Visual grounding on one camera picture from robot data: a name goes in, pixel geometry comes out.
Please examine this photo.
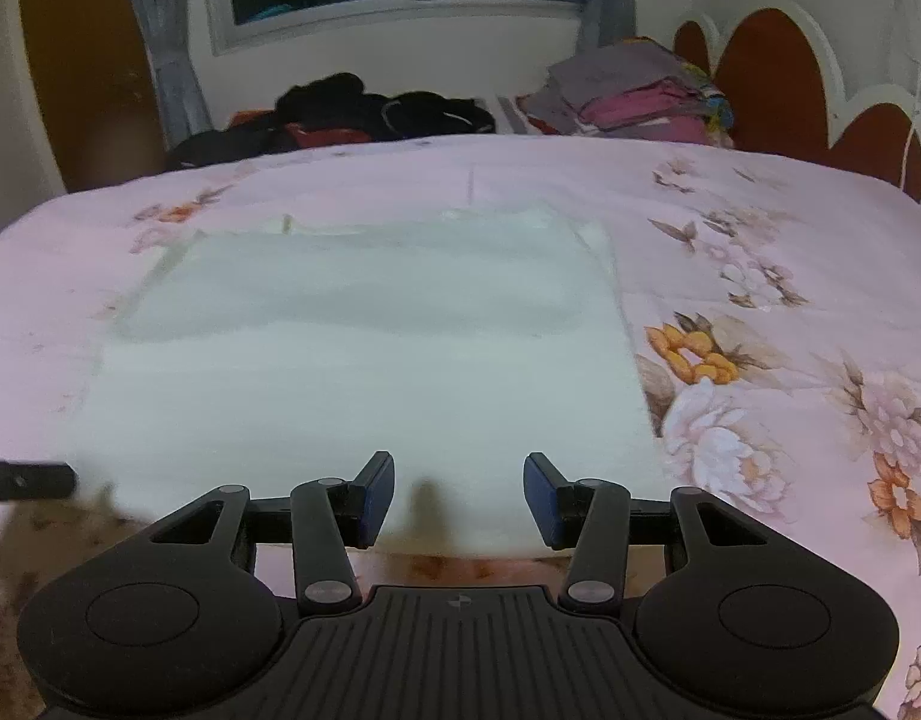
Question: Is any white knit sweater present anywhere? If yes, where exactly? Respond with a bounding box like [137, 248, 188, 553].
[62, 206, 670, 557]

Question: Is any pile of black clothes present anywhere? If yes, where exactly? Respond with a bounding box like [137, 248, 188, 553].
[166, 73, 496, 172]

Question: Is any stack of folded clothes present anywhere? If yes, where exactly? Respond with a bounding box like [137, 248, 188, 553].
[501, 37, 734, 148]

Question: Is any brown wooden door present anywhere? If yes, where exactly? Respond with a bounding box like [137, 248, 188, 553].
[19, 0, 166, 192]

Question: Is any red heart headboard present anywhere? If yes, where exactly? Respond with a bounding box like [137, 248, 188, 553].
[673, 0, 921, 208]

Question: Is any left grey curtain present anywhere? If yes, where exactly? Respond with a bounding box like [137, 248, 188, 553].
[130, 0, 211, 148]

